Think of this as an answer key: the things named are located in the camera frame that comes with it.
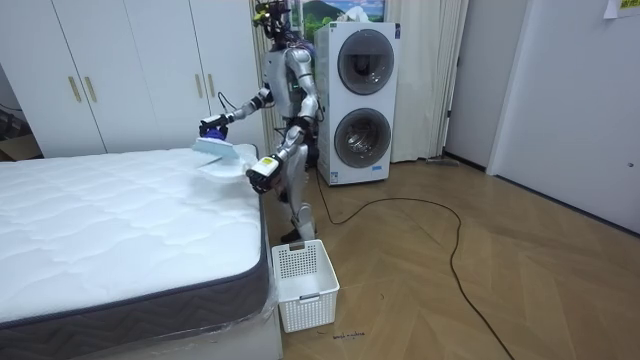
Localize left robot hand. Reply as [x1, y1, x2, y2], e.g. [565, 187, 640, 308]
[245, 155, 284, 196]

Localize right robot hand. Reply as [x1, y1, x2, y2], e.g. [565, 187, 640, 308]
[198, 113, 232, 142]

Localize light blue cloth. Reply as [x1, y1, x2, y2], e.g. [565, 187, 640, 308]
[191, 137, 241, 161]

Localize white garment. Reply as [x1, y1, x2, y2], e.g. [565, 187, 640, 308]
[194, 148, 259, 182]

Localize robot legs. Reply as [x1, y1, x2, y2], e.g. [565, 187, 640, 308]
[276, 141, 319, 245]

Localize cream curtain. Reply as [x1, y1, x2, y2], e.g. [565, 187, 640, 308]
[248, 0, 286, 155]
[385, 0, 470, 164]

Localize robot body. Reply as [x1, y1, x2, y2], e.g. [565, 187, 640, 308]
[252, 0, 324, 126]

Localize white wardrobe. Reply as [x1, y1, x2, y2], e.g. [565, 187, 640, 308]
[0, 0, 268, 160]

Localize white washing machine tower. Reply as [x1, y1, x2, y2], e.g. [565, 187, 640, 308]
[313, 20, 402, 187]

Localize white plastic laundry basket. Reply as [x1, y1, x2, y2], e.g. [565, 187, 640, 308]
[271, 239, 341, 334]

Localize bed with white mattress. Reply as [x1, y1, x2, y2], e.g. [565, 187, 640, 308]
[0, 143, 284, 360]

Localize cardboard box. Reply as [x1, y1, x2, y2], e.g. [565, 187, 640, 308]
[0, 133, 44, 163]

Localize white door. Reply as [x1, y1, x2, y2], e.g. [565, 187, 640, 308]
[486, 0, 640, 236]

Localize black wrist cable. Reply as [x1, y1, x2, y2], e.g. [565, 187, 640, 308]
[216, 91, 238, 114]

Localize landscape wall poster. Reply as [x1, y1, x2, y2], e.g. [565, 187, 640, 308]
[289, 0, 387, 30]

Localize black floor cable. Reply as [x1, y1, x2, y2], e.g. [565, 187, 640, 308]
[313, 167, 517, 360]

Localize paper sheet on wall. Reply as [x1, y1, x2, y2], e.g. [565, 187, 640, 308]
[603, 0, 640, 21]

